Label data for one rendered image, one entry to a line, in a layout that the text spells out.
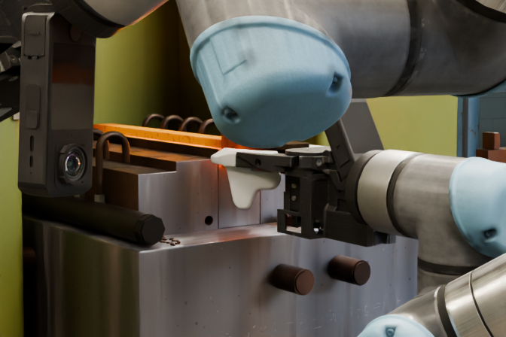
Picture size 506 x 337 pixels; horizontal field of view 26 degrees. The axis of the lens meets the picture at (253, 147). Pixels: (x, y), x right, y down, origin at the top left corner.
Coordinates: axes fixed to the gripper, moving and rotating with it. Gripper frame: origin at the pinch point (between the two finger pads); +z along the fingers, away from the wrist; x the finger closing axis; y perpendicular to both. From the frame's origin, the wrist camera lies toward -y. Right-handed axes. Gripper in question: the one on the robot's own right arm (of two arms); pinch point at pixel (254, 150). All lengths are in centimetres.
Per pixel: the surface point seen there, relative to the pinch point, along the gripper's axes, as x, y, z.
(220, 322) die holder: -6.6, 16.8, -3.3
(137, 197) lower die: -12.4, 4.3, 2.9
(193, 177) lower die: -5.8, 2.8, 2.7
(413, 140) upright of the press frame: 39.2, 2.2, 16.7
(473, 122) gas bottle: 558, 48, 484
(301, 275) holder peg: 0.6, 12.2, -7.3
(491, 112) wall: 716, 52, 608
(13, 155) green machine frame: -19.6, 0.8, 16.7
